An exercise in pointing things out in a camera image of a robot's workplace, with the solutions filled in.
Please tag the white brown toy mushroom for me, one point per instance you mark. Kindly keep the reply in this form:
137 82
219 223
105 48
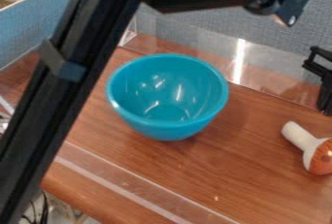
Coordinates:
317 148

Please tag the clear acrylic left bracket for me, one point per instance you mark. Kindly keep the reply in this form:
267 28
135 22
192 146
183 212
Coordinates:
7 111

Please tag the clear acrylic barrier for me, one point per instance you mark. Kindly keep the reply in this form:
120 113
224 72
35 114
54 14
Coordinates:
259 53
148 194

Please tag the clear acrylic back barrier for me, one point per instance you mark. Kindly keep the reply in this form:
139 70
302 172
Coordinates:
259 53

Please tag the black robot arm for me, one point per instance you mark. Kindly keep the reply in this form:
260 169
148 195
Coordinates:
73 61

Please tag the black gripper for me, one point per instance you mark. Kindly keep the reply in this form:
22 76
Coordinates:
325 72

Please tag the clear acrylic front barrier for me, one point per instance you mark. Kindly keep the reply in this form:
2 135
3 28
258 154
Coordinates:
148 194

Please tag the blue plastic bowl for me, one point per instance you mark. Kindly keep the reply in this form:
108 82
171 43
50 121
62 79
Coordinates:
168 95

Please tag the blue partition with wooden shelf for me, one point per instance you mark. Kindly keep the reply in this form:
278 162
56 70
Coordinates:
29 22

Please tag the clear acrylic corner bracket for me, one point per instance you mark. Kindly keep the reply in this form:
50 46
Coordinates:
131 32

